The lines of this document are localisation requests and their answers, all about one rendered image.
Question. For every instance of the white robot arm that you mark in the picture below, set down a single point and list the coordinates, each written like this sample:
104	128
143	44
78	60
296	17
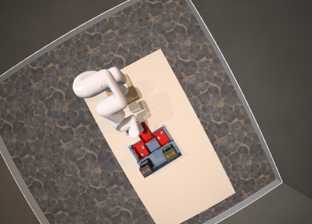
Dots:
111	107

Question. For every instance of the dark green tool case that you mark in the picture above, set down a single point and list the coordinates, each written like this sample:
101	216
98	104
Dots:
169	152

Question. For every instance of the dark grey metal shelf rack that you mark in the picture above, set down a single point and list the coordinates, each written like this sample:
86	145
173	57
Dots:
156	156

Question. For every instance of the red bin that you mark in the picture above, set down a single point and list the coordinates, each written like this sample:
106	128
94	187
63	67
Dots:
145	137
138	149
163	138

